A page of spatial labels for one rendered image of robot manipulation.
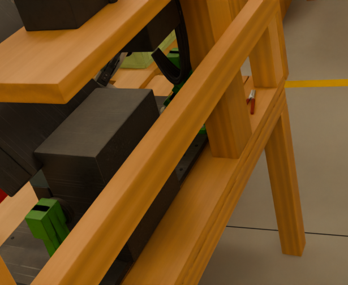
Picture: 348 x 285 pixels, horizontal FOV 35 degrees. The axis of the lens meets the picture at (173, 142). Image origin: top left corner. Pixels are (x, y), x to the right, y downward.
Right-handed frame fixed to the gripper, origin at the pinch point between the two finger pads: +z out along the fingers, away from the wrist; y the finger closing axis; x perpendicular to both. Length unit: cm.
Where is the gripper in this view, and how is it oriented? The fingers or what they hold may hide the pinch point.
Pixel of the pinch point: (102, 82)
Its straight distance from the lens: 168.4
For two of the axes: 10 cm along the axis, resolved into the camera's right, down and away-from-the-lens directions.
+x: 8.6, 4.9, 1.8
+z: -3.3, 7.8, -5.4
